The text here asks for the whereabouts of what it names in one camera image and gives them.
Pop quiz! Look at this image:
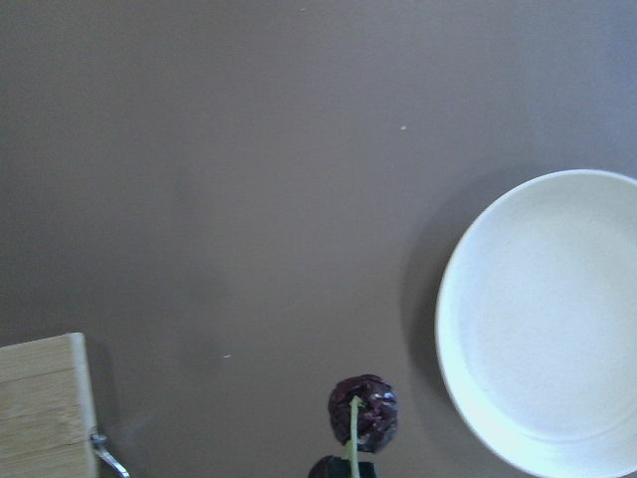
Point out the wooden cutting board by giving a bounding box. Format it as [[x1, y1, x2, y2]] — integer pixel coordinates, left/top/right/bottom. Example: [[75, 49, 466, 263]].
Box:
[[0, 332, 131, 478]]

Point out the dark red cherry pair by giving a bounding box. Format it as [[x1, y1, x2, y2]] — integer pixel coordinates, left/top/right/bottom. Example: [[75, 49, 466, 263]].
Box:
[[308, 374, 398, 478]]

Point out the round cream plate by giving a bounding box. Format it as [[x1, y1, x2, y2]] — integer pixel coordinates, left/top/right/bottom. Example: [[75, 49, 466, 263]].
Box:
[[435, 169, 636, 477]]

